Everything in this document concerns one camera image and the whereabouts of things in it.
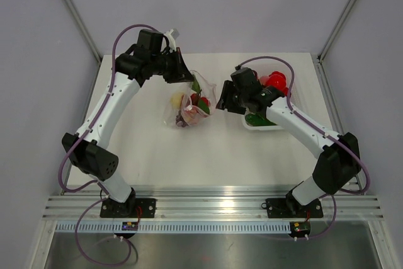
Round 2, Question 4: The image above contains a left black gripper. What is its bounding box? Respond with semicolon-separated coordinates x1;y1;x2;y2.
150;47;195;84

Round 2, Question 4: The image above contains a yellow lemon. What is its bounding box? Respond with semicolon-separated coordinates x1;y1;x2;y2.
170;91;184;110

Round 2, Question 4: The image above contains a strawberry bunch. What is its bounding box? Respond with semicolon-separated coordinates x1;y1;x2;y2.
181;79;211;126

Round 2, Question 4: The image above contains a clear zip top bag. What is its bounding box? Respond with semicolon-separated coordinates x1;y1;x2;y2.
163;71;217;129

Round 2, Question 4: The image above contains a purple grape bunch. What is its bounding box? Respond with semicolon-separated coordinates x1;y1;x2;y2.
175;110;189;128

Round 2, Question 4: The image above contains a white plastic basket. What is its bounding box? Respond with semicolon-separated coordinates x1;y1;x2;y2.
241;60;306;131

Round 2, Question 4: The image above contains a red apple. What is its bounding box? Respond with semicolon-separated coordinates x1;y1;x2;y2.
266;71;287;91

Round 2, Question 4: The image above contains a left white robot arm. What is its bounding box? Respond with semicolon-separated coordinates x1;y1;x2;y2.
62;25;194;218

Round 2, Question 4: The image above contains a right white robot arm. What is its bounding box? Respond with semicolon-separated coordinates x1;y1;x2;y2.
216;67;361;217

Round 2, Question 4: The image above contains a green cucumber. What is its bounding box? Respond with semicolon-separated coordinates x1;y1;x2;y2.
245;113;276;127

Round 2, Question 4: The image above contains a red bell pepper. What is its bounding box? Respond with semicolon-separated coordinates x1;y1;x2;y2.
282;87;289;96

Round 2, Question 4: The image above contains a right small circuit board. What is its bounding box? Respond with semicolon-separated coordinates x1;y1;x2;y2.
290;222;311;236

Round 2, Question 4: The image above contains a small circuit board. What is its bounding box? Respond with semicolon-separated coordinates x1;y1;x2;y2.
290;222;311;236
122;222;138;231

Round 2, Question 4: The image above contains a left small circuit board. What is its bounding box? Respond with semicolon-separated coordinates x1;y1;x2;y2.
122;222;138;231

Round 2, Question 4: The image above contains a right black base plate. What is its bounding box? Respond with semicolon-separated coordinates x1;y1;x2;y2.
261;198;324;219

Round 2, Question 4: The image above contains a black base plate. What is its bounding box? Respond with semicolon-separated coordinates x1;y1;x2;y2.
99;198;156;219
261;198;324;219

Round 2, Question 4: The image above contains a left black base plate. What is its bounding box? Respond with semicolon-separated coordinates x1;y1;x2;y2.
99;198;156;219

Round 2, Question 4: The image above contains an aluminium mounting rail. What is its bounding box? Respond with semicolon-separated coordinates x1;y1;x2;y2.
42;186;384;221

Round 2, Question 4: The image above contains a left aluminium frame post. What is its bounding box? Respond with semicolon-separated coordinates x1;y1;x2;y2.
62;0;103;66

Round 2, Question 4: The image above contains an aluminium frame post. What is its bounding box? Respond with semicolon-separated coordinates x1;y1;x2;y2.
62;0;103;66
317;0;359;64

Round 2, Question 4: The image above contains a white slotted cable duct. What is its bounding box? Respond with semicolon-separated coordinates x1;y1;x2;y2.
55;221;291;234

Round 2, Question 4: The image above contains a right aluminium frame post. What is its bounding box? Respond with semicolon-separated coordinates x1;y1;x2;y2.
317;0;359;64

